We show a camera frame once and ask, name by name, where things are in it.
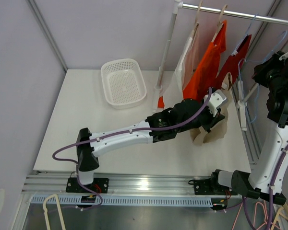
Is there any beige hanger under orange shirt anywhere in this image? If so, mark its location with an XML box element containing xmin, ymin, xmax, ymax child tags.
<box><xmin>211</xmin><ymin>4</ymin><xmax>228</xmax><ymax>46</ymax></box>

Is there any beige t shirt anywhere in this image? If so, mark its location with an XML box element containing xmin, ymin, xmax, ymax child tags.
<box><xmin>190</xmin><ymin>72</ymin><xmax>233</xmax><ymax>146</ymax></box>

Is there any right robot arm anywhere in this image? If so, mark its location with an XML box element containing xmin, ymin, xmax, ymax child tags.
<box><xmin>209</xmin><ymin>51</ymin><xmax>288</xmax><ymax>205</ymax></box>

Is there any dark red t shirt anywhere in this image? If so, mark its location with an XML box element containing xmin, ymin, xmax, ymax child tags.
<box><xmin>214</xmin><ymin>34</ymin><xmax>252</xmax><ymax>89</ymax></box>

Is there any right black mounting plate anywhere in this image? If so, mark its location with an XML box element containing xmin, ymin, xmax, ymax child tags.
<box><xmin>188</xmin><ymin>178</ymin><xmax>238</xmax><ymax>196</ymax></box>

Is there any white t shirt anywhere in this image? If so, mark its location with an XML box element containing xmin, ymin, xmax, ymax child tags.
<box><xmin>162</xmin><ymin>23</ymin><xmax>200</xmax><ymax>99</ymax></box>

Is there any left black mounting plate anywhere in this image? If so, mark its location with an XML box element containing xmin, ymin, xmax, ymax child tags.
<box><xmin>65</xmin><ymin>177</ymin><xmax>109</xmax><ymax>194</ymax></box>

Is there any white clothes rack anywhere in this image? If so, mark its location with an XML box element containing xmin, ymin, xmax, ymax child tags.
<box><xmin>151</xmin><ymin>0</ymin><xmax>288</xmax><ymax>131</ymax></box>

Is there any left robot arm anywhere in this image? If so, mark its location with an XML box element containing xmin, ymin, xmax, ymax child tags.
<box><xmin>76</xmin><ymin>95</ymin><xmax>227</xmax><ymax>192</ymax></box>

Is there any blue hanger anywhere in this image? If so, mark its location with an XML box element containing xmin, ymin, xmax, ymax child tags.
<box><xmin>237</xmin><ymin>30</ymin><xmax>288</xmax><ymax>124</ymax></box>
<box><xmin>231</xmin><ymin>14</ymin><xmax>260</xmax><ymax>72</ymax></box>

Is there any orange t shirt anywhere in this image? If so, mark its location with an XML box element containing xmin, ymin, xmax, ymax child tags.
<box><xmin>158</xmin><ymin>20</ymin><xmax>227</xmax><ymax>109</ymax></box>

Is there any beige hanger under white shirt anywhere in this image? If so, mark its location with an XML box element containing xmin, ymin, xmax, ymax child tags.
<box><xmin>192</xmin><ymin>0</ymin><xmax>203</xmax><ymax>39</ymax></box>

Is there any black mounting plate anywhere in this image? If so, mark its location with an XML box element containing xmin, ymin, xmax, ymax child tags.
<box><xmin>65</xmin><ymin>177</ymin><xmax>109</xmax><ymax>194</ymax></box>
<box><xmin>188</xmin><ymin>178</ymin><xmax>238</xmax><ymax>196</ymax></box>

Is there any white perforated plastic basket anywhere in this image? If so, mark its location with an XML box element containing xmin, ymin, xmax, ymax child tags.
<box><xmin>101</xmin><ymin>58</ymin><xmax>147</xmax><ymax>110</ymax></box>

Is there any beige hanger on floor right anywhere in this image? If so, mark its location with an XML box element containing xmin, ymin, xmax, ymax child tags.
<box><xmin>270</xmin><ymin>203</ymin><xmax>288</xmax><ymax>230</ymax></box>

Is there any white slotted cable duct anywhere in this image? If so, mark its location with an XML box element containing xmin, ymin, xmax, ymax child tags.
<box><xmin>31</xmin><ymin>196</ymin><xmax>213</xmax><ymax>207</ymax></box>

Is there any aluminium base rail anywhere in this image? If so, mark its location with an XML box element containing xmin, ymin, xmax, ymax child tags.
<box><xmin>21</xmin><ymin>173</ymin><xmax>283</xmax><ymax>198</ymax></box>

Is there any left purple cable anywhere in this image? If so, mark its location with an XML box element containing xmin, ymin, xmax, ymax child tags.
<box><xmin>52</xmin><ymin>87</ymin><xmax>213</xmax><ymax>211</ymax></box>

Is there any beige hanger on floor left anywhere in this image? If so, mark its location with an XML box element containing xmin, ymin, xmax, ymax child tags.
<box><xmin>42</xmin><ymin>194</ymin><xmax>66</xmax><ymax>230</ymax></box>

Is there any pink hanger on floor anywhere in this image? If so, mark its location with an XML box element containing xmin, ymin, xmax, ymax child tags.
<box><xmin>227</xmin><ymin>199</ymin><xmax>269</xmax><ymax>230</ymax></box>

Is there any beige hanger on floor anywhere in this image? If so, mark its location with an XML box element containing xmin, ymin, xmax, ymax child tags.
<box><xmin>42</xmin><ymin>194</ymin><xmax>66</xmax><ymax>230</ymax></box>
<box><xmin>270</xmin><ymin>203</ymin><xmax>288</xmax><ymax>230</ymax></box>

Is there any blue hanger under red shirt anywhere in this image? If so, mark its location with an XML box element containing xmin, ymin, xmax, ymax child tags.
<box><xmin>231</xmin><ymin>14</ymin><xmax>260</xmax><ymax>72</ymax></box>

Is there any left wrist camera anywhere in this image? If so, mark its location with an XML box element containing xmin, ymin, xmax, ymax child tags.
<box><xmin>207</xmin><ymin>89</ymin><xmax>228</xmax><ymax>117</ymax></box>

